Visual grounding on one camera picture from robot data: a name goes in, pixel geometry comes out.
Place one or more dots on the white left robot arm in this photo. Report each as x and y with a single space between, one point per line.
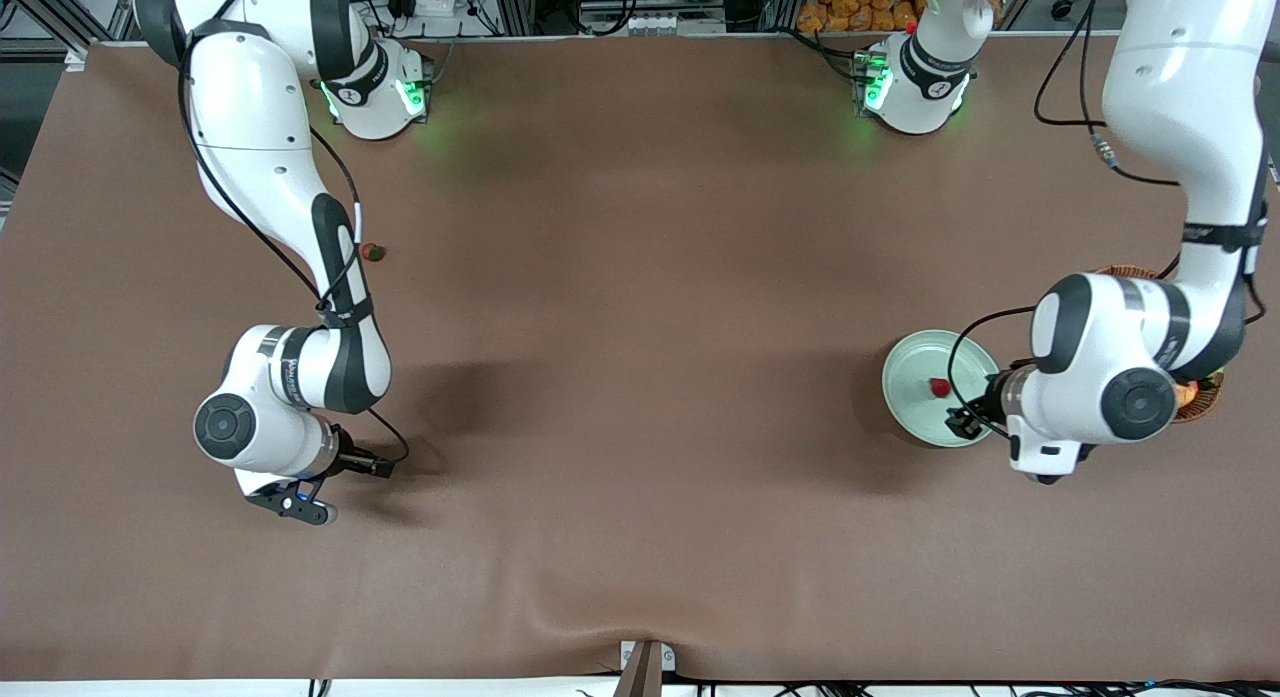
1180 97

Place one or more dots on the orange bread pile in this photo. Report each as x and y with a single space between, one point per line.
850 7

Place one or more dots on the brown wicker basket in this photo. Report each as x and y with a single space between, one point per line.
1135 272

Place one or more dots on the red yellow apple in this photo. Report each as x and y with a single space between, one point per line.
1188 393

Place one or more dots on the brown table cloth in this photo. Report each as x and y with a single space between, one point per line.
640 277

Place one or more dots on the metal table clamp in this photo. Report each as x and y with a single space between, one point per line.
645 672

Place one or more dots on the aluminium frame corner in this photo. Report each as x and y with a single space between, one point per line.
75 57

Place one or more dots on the light green round plate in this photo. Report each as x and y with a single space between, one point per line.
915 397

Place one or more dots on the aluminium frame post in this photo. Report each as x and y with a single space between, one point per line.
515 5
785 5

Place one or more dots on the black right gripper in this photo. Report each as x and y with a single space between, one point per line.
350 460

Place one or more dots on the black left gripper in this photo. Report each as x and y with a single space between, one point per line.
985 402

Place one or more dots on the white socket bar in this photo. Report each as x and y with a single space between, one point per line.
650 24

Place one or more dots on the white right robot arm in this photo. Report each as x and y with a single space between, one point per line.
250 107

